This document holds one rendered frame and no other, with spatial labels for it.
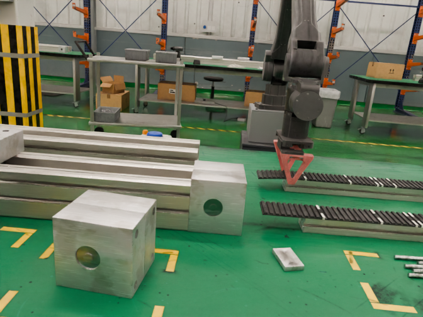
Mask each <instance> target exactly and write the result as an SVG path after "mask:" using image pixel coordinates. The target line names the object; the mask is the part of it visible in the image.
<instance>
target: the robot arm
mask: <svg viewBox="0 0 423 317"><path fill-rule="evenodd" d="M328 71H329V57H326V56H325V53H324V42H322V41H321V33H320V32H319V28H318V25H317V14H316V0H281V2H280V7H279V15H278V24H277V28H276V36H275V39H274V42H273V46H272V47H271V50H266V51H265V57H264V62H263V68H262V81H268V82H269V84H266V88H265V93H263V94H262V101H261V102H255V105H254V106H255V107H256V108H258V109H264V110H276V111H285V112H284V116H283V125H282V130H276V136H278V139H277V140H274V141H273V142H274V146H275V149H276V153H277V156H278V160H279V164H280V167H281V171H283V170H285V175H286V180H287V183H288V184H291V185H295V183H296V182H297V180H298V179H299V177H300V176H301V174H302V173H303V171H304V170H305V169H306V168H307V167H308V165H309V164H310V163H311V161H312V160H313V158H314V156H313V155H312V154H309V153H304V151H303V150H301V149H309V148H311V149H312V148H313V144H314V142H313V141H312V140H311V139H310V138H309V137H308V130H309V126H310V121H311V120H314V119H315V118H317V117H318V116H319V115H320V114H321V112H322V110H323V107H324V104H323V100H322V98H321V97H320V95H319V92H320V85H319V84H324V76H325V75H326V76H327V75H328ZM299 77H307V78H299ZM308 78H316V79H308ZM288 82H291V83H295V84H296V85H291V86H288V88H287V93H286V86H287V83H288ZM291 148H292V149H294V150H292V149H291ZM289 160H290V161H289ZM295 160H301V161H303V162H302V164H301V166H300V168H299V169H298V170H297V172H296V174H295V176H294V177H293V178H291V174H290V169H291V167H292V165H293V163H294V162H295ZM288 161H289V162H288Z"/></svg>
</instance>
